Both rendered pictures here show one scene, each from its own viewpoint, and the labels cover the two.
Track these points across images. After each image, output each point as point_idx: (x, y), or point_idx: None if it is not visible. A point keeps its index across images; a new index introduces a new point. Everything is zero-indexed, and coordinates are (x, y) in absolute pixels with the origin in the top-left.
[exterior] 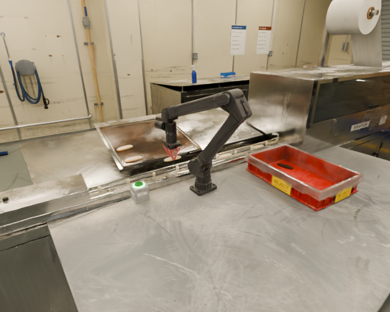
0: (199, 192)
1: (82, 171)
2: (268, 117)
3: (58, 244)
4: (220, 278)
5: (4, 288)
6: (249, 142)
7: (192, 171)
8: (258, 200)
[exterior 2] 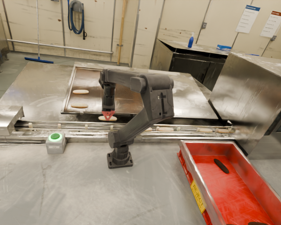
0: (111, 164)
1: (43, 99)
2: (229, 104)
3: None
4: None
5: None
6: (202, 121)
7: (109, 142)
8: (162, 203)
